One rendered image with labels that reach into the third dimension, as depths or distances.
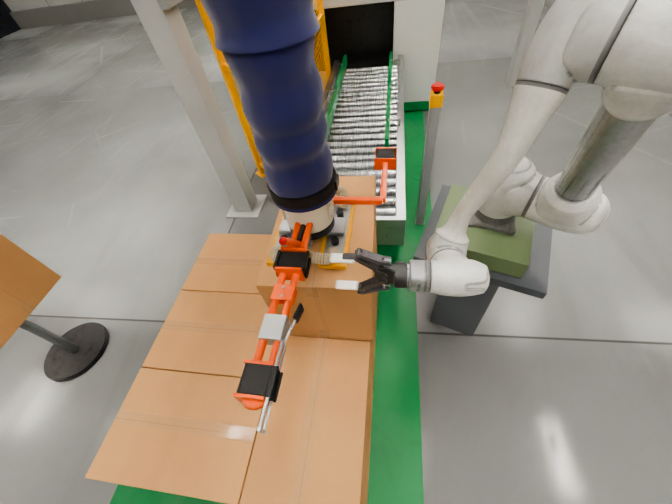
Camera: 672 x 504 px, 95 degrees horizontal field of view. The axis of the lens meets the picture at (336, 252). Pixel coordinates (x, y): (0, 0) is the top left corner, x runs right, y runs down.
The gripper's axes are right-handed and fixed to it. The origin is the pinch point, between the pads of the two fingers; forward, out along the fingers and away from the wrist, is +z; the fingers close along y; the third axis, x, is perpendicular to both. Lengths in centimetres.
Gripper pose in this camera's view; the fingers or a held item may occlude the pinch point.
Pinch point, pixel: (336, 272)
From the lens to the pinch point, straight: 90.7
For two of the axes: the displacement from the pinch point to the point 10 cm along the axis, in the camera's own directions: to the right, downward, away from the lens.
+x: 1.3, -7.8, 6.1
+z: -9.8, -0.3, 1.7
